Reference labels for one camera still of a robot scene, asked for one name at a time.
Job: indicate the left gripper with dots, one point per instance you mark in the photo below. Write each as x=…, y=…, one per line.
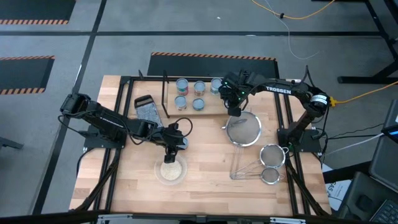
x=172, y=140

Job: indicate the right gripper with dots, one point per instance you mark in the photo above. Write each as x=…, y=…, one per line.
x=233, y=93

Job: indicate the white translucent bowl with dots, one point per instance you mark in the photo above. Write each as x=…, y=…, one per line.
x=184, y=174

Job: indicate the large metal mesh strainer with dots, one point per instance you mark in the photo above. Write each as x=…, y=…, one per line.
x=248, y=133

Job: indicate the green-rimmed white can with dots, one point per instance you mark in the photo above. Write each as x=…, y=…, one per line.
x=215, y=84

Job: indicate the teal can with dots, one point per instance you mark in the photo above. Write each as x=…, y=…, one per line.
x=198, y=104

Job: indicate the orange slice print can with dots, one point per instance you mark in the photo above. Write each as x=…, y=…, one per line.
x=199, y=86

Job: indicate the orange white soup can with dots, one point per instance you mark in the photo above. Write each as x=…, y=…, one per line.
x=180, y=101

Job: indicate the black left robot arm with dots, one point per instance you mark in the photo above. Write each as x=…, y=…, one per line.
x=102, y=119

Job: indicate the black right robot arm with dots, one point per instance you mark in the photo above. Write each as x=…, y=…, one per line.
x=280, y=89

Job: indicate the beige grains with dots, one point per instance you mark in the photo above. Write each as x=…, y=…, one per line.
x=171, y=172

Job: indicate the black floor mat orange-striped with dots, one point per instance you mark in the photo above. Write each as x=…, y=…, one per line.
x=31, y=9
x=21, y=74
x=202, y=67

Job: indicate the medium metal mesh strainer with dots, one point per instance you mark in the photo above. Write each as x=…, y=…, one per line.
x=272, y=156

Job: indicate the small metal mesh strainer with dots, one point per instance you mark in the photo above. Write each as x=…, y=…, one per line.
x=270, y=176

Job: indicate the white paper sheet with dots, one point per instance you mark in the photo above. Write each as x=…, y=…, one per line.
x=335, y=193

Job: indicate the open laptop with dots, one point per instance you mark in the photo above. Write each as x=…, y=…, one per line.
x=392, y=124

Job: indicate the black keyboard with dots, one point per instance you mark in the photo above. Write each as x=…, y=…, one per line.
x=387, y=214

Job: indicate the wooden shelf with black frame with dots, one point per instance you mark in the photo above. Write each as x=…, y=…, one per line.
x=214, y=107

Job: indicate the black aluminium table frame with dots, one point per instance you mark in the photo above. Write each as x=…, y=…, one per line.
x=127, y=79

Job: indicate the black desk leg frame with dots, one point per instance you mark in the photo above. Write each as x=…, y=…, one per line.
x=367, y=79

